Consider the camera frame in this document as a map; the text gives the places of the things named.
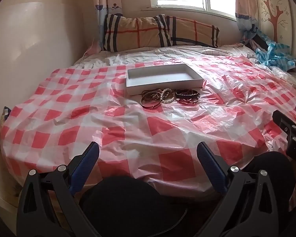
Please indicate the white cardboard box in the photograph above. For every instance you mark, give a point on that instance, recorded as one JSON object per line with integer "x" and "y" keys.
{"x": 162, "y": 76}

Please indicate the white bed sheet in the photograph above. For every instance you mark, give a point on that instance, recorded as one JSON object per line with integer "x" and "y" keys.
{"x": 143, "y": 54}

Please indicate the clear plastic bag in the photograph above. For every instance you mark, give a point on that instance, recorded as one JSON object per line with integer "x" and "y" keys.
{"x": 288, "y": 75}

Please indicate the red checked plastic sheet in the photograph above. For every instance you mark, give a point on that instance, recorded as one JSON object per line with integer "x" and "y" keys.
{"x": 88, "y": 118}

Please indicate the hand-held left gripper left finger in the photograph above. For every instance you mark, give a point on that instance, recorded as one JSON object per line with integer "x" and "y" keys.
{"x": 85, "y": 163}

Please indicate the beige plaid pillow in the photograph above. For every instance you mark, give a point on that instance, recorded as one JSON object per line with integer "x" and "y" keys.
{"x": 133, "y": 32}
{"x": 194, "y": 32}

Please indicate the tree decal wall panel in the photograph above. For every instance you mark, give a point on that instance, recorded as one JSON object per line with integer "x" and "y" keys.
{"x": 273, "y": 12}

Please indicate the blue striped plastic bag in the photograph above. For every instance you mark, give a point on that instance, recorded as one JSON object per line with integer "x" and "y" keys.
{"x": 273, "y": 54}

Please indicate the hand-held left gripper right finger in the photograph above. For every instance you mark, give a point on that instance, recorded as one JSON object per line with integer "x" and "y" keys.
{"x": 211, "y": 164}

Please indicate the dark cloth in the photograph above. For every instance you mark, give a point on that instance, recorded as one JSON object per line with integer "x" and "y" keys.
{"x": 261, "y": 42}

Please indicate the thin silver bangle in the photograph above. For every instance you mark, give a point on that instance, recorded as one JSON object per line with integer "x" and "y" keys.
{"x": 144, "y": 105}

